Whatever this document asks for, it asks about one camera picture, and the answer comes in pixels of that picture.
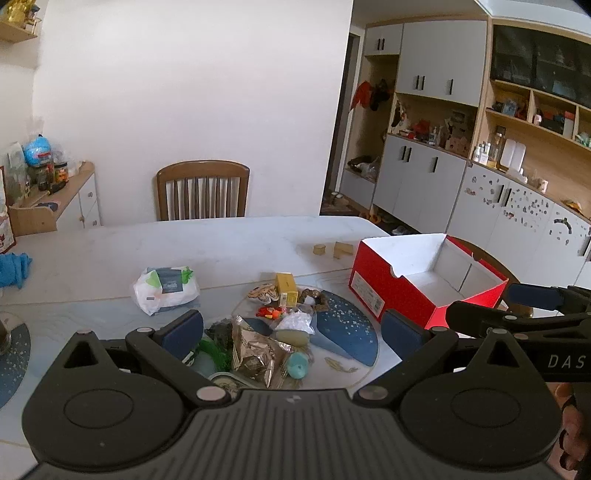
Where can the orange slippers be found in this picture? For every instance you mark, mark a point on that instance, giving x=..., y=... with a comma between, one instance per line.
x=371, y=216

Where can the bag in cabinet niche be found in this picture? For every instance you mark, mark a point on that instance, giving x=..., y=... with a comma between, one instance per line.
x=364, y=167

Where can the green snack packet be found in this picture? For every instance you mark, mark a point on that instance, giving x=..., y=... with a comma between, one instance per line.
x=217, y=344

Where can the wooden chair with plain back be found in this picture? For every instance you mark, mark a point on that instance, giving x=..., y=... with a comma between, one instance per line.
x=487, y=258

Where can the beige slippers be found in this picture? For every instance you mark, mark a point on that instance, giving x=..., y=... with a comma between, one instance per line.
x=339, y=198

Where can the yellow box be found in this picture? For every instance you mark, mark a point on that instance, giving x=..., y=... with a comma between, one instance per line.
x=286, y=286

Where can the white side cabinet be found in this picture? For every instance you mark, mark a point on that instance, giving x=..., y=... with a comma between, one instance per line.
x=78, y=198

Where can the cream cylinder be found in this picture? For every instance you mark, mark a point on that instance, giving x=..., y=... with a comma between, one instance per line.
x=293, y=338

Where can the cream bunny plush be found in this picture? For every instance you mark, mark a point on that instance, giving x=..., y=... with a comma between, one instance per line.
x=264, y=294

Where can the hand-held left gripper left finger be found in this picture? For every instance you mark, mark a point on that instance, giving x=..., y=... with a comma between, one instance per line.
x=184, y=328

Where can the doormat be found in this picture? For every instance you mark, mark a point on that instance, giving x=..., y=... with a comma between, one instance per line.
x=339, y=208

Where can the silver foil snack packet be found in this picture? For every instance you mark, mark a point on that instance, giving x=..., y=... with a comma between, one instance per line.
x=251, y=348

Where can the dark hanging bag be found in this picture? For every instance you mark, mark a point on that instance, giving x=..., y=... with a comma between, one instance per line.
x=381, y=94

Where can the person's right hand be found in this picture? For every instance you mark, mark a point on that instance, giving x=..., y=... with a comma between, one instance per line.
x=576, y=424

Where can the blue cloth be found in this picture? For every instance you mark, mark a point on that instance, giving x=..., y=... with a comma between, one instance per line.
x=11, y=270

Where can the white wet wipes packet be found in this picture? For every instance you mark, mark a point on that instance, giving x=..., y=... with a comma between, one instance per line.
x=164, y=290

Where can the red orange small toys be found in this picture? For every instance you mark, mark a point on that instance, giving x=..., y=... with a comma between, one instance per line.
x=268, y=313

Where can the clear plastic bag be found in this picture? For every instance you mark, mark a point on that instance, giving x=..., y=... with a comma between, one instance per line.
x=295, y=321

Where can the pale green oval case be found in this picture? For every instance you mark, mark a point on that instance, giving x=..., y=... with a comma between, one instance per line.
x=226, y=381

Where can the dark glass jar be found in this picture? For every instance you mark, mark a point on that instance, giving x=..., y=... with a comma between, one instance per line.
x=40, y=177

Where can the large white wall cabinet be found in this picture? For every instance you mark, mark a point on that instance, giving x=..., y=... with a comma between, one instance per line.
x=443, y=60

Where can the red jacket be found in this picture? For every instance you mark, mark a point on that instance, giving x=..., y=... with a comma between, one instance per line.
x=362, y=94

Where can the glass jar with orange label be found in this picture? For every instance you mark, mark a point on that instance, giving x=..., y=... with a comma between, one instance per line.
x=61, y=171

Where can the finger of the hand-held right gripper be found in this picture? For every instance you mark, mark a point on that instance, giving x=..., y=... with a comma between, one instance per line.
x=531, y=296
x=480, y=316

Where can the small wooden block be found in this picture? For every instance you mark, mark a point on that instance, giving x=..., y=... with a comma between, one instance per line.
x=319, y=249

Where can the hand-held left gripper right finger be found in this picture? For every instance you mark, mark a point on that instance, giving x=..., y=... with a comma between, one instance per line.
x=400, y=334

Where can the teal round case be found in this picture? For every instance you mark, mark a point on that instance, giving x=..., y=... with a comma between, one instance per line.
x=298, y=365

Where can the wooden chair with slatted back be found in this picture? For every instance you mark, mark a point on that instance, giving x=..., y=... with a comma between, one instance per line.
x=203, y=171

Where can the red shoe box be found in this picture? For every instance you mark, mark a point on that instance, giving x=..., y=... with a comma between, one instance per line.
x=383, y=281

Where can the wooden wall shelf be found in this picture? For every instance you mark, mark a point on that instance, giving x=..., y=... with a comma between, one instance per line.
x=16, y=30

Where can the blue plastic bag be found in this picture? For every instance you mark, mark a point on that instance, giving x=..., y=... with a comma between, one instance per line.
x=38, y=150

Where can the white sneakers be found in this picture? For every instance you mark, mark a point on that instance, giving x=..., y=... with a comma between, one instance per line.
x=399, y=230

